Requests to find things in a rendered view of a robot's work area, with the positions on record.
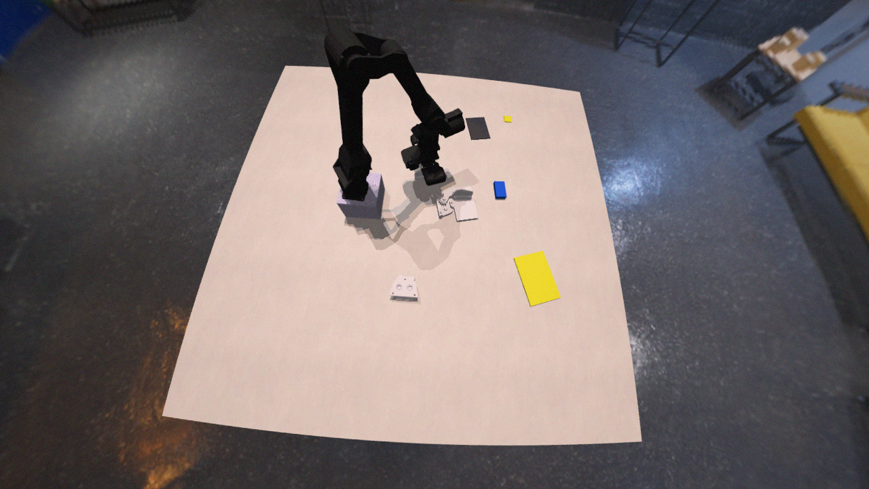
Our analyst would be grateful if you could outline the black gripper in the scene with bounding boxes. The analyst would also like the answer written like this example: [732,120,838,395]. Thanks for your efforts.
[411,134,446,185]

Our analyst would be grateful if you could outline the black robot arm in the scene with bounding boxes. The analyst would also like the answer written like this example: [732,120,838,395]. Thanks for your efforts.
[325,26,465,202]

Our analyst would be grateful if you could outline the blue rectangular block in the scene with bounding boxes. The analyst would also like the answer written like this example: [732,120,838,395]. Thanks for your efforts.
[493,181,507,199]

